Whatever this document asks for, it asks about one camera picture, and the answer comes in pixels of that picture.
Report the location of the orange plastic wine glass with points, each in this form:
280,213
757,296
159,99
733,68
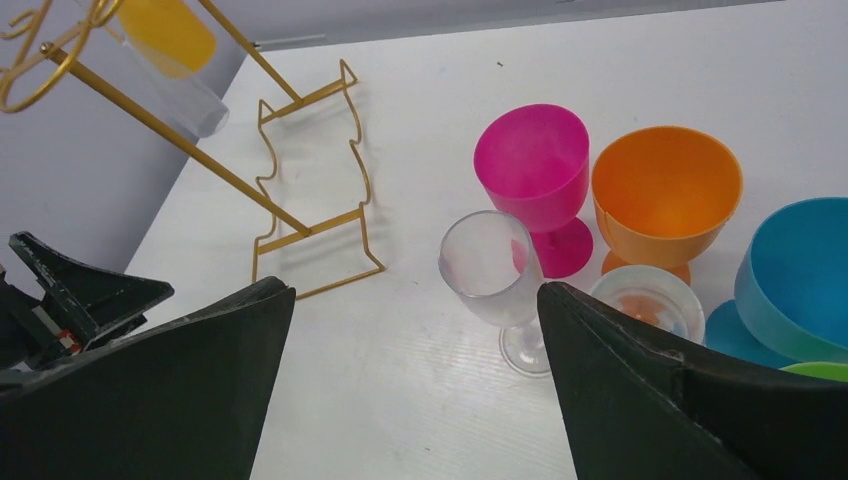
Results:
662,195

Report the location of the gold wire glass rack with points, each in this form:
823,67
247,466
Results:
306,170

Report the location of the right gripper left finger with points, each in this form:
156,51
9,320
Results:
184,400

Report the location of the clear wine glass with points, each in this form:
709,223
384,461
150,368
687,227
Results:
653,296
189,101
487,258

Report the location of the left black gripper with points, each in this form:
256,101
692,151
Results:
82,308

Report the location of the green plastic wine glass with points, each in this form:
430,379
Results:
820,369

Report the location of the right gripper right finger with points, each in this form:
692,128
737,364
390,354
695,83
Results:
638,402

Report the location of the magenta plastic wine glass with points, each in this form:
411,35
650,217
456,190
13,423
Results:
533,162

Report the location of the yellow-orange plastic wine glass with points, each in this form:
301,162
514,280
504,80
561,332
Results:
169,35

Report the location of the blue plastic wine glass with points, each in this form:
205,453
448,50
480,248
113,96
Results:
789,301

